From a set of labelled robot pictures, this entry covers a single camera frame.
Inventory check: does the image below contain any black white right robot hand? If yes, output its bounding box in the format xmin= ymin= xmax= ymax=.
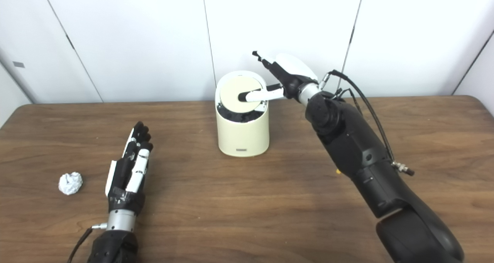
xmin=238 ymin=51 xmax=320 ymax=103

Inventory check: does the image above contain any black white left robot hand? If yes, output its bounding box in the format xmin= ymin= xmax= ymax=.
xmin=105 ymin=121 xmax=154 ymax=213

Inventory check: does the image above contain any round cream bin lid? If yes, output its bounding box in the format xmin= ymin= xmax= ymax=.
xmin=219 ymin=76 xmax=267 ymax=113

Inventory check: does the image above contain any white paper ball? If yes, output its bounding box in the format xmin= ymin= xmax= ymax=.
xmin=58 ymin=172 xmax=83 ymax=196

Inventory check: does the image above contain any cream-colored bin body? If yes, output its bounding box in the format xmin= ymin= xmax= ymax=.
xmin=215 ymin=71 xmax=270 ymax=157

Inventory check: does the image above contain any black bin liner bag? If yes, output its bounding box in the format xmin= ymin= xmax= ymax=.
xmin=217 ymin=101 xmax=269 ymax=123

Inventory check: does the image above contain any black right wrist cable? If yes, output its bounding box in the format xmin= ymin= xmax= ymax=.
xmin=320 ymin=69 xmax=415 ymax=177

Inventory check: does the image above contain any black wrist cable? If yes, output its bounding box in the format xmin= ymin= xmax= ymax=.
xmin=320 ymin=69 xmax=415 ymax=177
xmin=68 ymin=223 xmax=108 ymax=263

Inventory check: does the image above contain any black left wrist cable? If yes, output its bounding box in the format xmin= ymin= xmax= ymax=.
xmin=68 ymin=223 xmax=108 ymax=263

